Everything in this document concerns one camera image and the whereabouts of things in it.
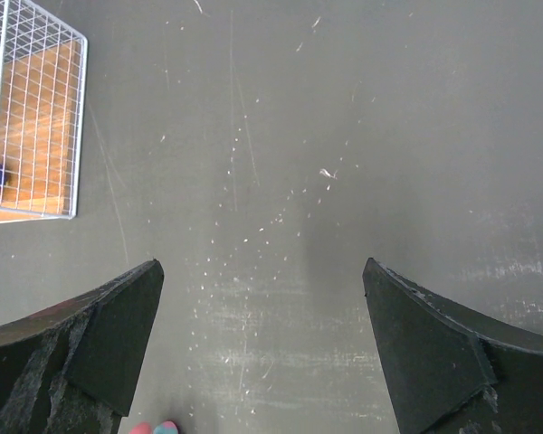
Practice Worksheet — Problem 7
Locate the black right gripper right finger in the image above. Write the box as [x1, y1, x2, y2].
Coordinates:
[363, 258, 543, 433]

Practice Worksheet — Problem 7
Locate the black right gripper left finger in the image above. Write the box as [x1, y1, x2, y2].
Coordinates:
[0, 259, 164, 433]

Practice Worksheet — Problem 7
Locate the white wire wooden shelf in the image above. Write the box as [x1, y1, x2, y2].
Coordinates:
[0, 1, 89, 223]

